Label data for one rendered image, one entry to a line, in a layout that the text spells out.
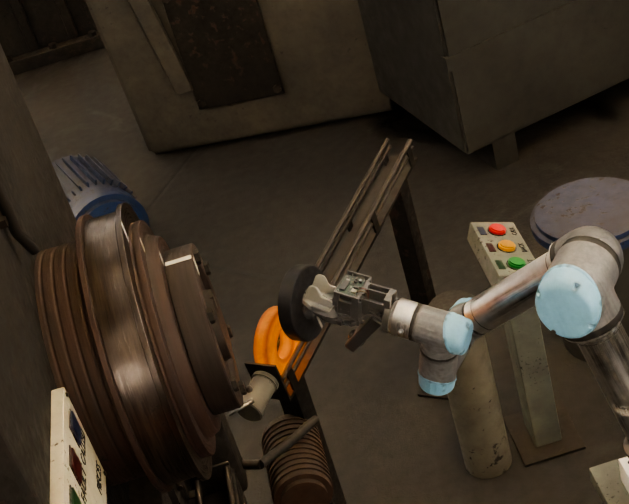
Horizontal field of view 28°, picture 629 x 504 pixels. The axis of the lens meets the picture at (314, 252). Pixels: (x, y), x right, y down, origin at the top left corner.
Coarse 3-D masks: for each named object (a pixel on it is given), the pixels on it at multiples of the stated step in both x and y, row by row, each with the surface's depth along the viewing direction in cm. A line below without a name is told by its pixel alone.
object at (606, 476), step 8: (600, 464) 270; (608, 464) 269; (616, 464) 268; (592, 472) 268; (600, 472) 268; (608, 472) 267; (616, 472) 267; (592, 480) 270; (600, 480) 266; (608, 480) 265; (616, 480) 265; (600, 488) 264; (608, 488) 264; (616, 488) 263; (624, 488) 262; (600, 496) 266; (608, 496) 262; (616, 496) 261; (624, 496) 261
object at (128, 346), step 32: (96, 224) 196; (128, 224) 200; (96, 256) 189; (128, 256) 189; (96, 288) 185; (128, 288) 183; (128, 320) 183; (128, 352) 182; (128, 384) 183; (160, 384) 182; (128, 416) 184; (160, 416) 185; (160, 448) 188; (192, 448) 194; (160, 480) 195
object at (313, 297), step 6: (312, 288) 247; (306, 294) 249; (312, 294) 248; (318, 294) 248; (306, 300) 250; (312, 300) 249; (318, 300) 249; (324, 300) 248; (330, 300) 247; (306, 306) 250; (318, 306) 249; (324, 306) 249; (330, 306) 248
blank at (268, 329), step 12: (264, 312) 262; (276, 312) 261; (264, 324) 259; (276, 324) 260; (264, 336) 258; (276, 336) 261; (264, 348) 258; (276, 348) 261; (288, 348) 267; (264, 360) 258; (276, 360) 261; (288, 360) 266
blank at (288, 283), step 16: (288, 272) 250; (304, 272) 251; (320, 272) 256; (288, 288) 248; (304, 288) 251; (288, 304) 247; (288, 320) 248; (304, 320) 251; (320, 320) 257; (288, 336) 251; (304, 336) 251
